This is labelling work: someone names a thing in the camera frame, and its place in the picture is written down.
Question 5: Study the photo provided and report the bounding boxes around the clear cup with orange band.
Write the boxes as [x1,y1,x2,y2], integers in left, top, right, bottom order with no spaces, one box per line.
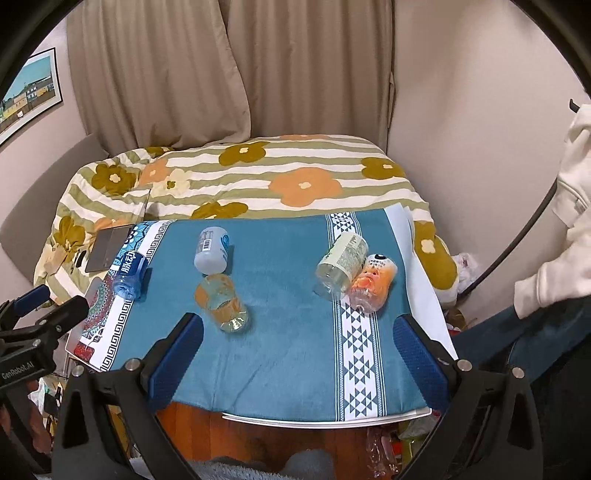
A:
[195,273,250,333]

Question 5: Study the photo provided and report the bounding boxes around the person's white hoodie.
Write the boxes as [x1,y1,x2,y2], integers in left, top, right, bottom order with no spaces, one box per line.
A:
[513,102,591,320]

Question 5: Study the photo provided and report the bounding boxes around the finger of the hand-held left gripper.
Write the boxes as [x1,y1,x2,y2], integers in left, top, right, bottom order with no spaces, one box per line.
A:
[0,285,51,324]
[9,295,89,346]

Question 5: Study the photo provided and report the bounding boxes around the clear cup with green label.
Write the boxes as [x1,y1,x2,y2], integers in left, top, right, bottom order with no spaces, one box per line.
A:
[313,232,369,302]

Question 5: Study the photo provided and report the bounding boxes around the beige curtain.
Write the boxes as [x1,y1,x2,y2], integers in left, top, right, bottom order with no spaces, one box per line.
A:
[67,0,396,154]

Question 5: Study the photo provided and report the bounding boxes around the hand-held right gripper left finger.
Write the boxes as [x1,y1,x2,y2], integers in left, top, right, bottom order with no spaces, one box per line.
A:
[52,313,205,480]

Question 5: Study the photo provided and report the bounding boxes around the mandala printed cloth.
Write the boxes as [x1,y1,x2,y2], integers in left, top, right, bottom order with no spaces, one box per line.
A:
[67,220,177,373]

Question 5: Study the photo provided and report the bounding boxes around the teal patterned towel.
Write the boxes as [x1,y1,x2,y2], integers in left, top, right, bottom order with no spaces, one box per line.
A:
[99,209,433,422]

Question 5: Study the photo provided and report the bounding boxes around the blue printed cup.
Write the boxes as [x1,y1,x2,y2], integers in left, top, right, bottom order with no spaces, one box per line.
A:
[112,251,150,301]

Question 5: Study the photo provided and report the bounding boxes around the white cup with blue print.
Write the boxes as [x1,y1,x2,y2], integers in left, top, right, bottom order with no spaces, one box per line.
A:
[193,226,230,274]

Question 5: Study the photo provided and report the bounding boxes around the framed wall picture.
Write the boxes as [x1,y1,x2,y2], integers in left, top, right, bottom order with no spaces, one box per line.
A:
[0,47,64,147]

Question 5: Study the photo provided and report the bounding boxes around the orange printed clear cup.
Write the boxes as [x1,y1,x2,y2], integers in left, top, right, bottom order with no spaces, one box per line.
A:
[347,253,397,315]

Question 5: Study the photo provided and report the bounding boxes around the clear plastic wrapper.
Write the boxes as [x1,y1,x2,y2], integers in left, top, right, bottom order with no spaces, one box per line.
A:
[366,427,402,477]

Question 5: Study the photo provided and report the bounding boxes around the grey tablet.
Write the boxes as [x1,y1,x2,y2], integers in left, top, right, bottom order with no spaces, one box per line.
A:
[84,224,135,273]

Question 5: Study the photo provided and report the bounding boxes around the person's blue jeans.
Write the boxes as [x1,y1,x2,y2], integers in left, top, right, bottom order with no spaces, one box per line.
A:
[450,295,591,386]

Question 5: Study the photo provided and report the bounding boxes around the person's left hand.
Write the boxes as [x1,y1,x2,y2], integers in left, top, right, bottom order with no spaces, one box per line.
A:
[0,379,54,457]

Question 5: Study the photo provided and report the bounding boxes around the floral striped blanket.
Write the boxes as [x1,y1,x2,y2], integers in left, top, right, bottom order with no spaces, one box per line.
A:
[34,134,461,306]

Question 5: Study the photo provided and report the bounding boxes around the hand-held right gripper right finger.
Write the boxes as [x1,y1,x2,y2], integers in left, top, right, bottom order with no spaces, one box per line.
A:
[392,314,544,480]

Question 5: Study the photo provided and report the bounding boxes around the white plastic bag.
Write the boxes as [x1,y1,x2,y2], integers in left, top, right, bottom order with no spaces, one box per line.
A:
[450,253,482,297]

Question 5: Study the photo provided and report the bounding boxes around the black cable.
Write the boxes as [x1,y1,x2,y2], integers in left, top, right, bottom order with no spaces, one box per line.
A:
[457,175,560,297]

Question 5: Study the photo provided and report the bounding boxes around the grey fuzzy cloth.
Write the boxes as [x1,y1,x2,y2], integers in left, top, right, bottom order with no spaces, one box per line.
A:
[185,450,339,480]

